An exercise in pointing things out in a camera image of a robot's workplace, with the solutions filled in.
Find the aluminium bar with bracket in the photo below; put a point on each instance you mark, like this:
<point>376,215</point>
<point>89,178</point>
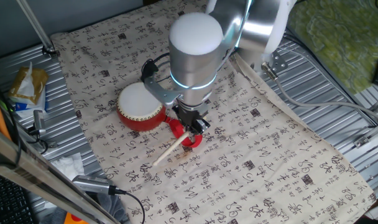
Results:
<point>375,130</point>

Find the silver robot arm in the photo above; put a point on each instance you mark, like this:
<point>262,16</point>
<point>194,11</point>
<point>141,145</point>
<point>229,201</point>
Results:
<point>195,49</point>

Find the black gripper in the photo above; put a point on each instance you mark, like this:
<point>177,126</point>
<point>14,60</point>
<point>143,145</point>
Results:
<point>189,115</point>

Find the crumpled white tissue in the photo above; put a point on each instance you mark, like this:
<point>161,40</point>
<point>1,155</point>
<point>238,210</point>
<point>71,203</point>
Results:
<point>69,166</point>

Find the yellow tissue pack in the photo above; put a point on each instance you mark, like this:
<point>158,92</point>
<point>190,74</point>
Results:
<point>29,87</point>

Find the wooden drumstick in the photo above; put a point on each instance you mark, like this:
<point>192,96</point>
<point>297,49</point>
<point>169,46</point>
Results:
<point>170,149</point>

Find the orange emergency stop button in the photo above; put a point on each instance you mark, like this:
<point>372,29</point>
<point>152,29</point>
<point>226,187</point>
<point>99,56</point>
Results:
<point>72,219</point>

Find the red drum with white skin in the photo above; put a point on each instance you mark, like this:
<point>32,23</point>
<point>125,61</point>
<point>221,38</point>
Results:
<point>137,105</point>

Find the grey depth camera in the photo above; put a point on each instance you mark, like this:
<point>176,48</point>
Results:
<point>39,121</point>
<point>89,184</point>

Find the black keyboard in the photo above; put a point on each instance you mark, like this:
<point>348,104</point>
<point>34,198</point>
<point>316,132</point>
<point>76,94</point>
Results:
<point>7,202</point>

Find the aluminium frame pole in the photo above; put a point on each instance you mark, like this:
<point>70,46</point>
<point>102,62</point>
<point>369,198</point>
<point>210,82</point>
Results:
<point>36,28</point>

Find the beige calligraphy print cloth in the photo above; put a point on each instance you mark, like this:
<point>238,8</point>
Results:
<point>238,155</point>

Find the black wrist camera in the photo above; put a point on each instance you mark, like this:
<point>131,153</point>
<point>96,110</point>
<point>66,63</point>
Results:
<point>148,70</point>

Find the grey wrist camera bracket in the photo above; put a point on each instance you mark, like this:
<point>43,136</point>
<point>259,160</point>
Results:
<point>162,93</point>

